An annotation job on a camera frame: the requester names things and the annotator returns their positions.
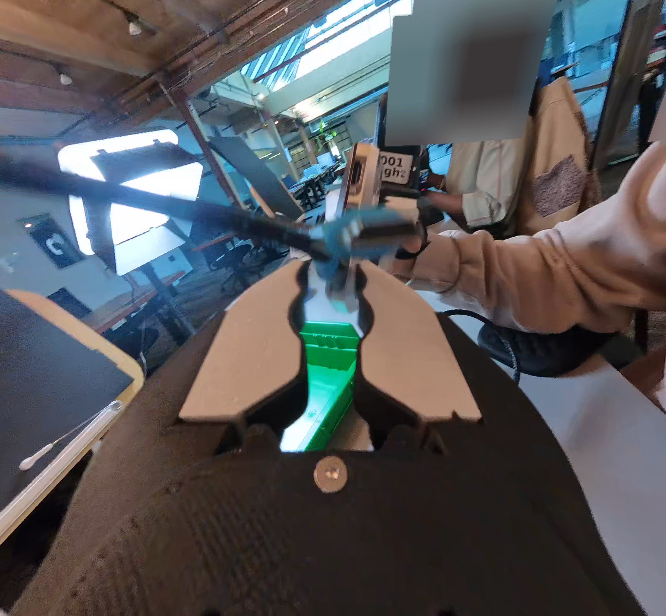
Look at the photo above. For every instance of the bright studio light panel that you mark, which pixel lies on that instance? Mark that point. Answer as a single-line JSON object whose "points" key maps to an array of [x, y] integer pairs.
{"points": [[145, 194]]}

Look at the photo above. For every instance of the black board with wooden frame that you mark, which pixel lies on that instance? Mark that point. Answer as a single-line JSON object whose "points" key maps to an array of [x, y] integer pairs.
{"points": [[52, 376], [255, 179]]}

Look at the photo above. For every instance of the white ceiling spot lamp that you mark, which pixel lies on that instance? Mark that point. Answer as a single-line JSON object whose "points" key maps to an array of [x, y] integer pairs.
{"points": [[65, 77], [134, 27]]}

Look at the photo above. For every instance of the person's right forearm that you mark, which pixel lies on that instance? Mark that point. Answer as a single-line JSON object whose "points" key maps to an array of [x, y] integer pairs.
{"points": [[546, 262]]}

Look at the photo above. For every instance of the green plastic bin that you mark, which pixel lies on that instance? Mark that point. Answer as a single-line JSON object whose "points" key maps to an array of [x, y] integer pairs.
{"points": [[328, 350]]}

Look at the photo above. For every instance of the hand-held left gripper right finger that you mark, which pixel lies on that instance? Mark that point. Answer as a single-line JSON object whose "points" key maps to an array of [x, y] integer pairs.
{"points": [[416, 361]]}

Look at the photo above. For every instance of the white board stand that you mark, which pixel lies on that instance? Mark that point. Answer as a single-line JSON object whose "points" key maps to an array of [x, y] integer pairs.
{"points": [[62, 444]]}

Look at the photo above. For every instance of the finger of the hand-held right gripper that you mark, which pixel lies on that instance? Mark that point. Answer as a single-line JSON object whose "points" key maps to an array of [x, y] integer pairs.
{"points": [[403, 207], [333, 205]]}

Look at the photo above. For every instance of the person's right hand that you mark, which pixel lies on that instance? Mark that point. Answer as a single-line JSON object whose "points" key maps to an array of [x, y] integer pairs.
{"points": [[411, 249]]}

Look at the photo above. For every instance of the black phone sign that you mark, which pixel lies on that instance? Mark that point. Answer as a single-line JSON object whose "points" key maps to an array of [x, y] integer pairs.
{"points": [[54, 244]]}

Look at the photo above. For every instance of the black honeycomb seat cushion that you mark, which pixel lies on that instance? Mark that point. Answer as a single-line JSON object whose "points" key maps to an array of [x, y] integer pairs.
{"points": [[551, 350]]}

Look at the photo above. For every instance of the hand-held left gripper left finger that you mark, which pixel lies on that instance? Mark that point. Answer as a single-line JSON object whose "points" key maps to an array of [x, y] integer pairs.
{"points": [[244, 361]]}

